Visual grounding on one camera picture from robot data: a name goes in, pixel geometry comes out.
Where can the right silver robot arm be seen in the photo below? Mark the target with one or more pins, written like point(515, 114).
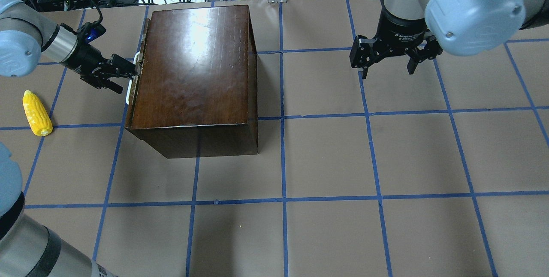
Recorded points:
point(469, 27)

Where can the yellow plastic corn cob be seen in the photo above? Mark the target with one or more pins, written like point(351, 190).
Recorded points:
point(36, 114)

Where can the white drawer handle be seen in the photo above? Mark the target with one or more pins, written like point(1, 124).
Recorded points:
point(137, 60)

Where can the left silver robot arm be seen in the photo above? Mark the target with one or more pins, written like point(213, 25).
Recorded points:
point(26, 36)

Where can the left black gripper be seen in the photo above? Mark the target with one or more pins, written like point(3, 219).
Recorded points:
point(84, 59)

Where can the dark brown wooden drawer box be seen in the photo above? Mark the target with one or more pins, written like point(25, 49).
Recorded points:
point(196, 93)

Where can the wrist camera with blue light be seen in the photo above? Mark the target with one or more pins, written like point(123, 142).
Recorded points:
point(89, 32)

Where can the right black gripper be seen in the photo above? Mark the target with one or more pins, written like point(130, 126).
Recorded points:
point(401, 31)

